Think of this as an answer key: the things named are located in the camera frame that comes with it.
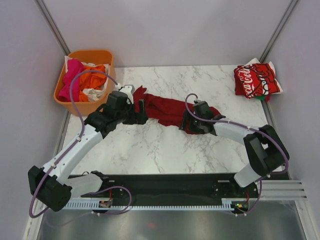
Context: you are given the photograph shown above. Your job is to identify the dark red t shirt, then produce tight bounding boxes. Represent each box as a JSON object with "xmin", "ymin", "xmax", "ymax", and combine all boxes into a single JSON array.
[{"xmin": 133, "ymin": 86, "xmax": 224, "ymax": 128}]

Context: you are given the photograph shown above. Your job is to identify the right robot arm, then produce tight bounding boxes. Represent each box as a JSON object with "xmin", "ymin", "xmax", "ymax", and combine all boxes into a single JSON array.
[{"xmin": 179, "ymin": 100, "xmax": 290, "ymax": 197}]

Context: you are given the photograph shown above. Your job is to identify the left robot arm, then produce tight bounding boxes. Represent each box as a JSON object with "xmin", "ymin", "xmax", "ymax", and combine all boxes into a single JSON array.
[{"xmin": 28, "ymin": 84, "xmax": 148, "ymax": 212}]

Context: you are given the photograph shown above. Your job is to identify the white t shirt in basket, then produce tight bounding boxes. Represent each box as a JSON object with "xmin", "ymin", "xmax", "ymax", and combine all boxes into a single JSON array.
[{"xmin": 58, "ymin": 56, "xmax": 110, "ymax": 102}]

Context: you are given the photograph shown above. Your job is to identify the orange t shirt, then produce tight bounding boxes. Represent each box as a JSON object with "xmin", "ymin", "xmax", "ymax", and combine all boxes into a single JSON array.
[{"xmin": 79, "ymin": 72, "xmax": 108, "ymax": 102}]

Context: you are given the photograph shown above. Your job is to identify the pink t shirt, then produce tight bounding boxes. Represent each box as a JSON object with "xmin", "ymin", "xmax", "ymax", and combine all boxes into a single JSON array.
[{"xmin": 58, "ymin": 58, "xmax": 85, "ymax": 102}]

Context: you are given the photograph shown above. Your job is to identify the red coca cola t shirt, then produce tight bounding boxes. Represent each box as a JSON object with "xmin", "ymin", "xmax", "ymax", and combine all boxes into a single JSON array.
[{"xmin": 233, "ymin": 62, "xmax": 283, "ymax": 101}]

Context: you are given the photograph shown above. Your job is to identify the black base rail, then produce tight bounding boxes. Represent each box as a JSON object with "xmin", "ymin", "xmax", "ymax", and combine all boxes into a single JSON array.
[{"xmin": 67, "ymin": 172, "xmax": 292, "ymax": 207}]

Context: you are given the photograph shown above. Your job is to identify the white slotted cable duct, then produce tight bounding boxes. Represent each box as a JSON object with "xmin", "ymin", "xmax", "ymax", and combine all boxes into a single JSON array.
[{"xmin": 63, "ymin": 198, "xmax": 249, "ymax": 211}]

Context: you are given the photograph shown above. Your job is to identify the aluminium frame profile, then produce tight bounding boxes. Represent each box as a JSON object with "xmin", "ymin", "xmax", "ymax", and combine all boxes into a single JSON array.
[{"xmin": 260, "ymin": 180, "xmax": 307, "ymax": 201}]

